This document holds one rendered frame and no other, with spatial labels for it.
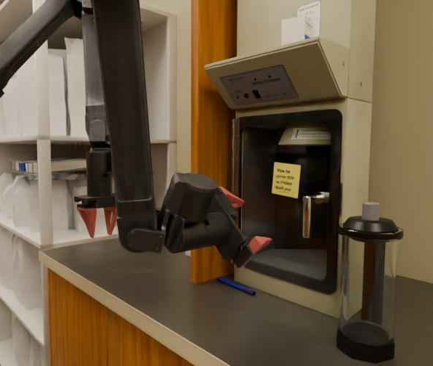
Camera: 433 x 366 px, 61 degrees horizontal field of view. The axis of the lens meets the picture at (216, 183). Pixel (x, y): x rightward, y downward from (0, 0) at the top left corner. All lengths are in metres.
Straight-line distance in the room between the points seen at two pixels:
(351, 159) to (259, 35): 0.39
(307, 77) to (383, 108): 0.50
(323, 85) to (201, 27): 0.39
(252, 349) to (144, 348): 0.32
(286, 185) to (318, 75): 0.26
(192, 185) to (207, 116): 0.48
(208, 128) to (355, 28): 0.42
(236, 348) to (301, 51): 0.57
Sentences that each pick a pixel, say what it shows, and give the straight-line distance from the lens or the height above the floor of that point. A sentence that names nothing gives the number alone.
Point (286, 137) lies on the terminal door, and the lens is 0.88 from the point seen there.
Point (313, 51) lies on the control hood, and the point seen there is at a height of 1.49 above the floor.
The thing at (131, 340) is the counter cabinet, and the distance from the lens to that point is 1.03.
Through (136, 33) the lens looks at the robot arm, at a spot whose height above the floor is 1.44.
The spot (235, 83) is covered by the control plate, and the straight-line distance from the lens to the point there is 0.92.
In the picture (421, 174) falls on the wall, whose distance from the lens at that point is 1.21.
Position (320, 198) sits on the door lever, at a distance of 0.83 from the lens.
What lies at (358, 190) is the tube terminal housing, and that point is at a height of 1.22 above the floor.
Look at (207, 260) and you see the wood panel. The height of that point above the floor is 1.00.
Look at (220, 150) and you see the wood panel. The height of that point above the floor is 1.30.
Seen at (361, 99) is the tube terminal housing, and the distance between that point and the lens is 0.88.
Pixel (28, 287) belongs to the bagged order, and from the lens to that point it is 2.14.
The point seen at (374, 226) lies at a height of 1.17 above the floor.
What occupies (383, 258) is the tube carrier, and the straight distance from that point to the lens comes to 0.69.
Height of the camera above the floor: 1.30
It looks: 5 degrees down
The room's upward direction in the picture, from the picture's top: straight up
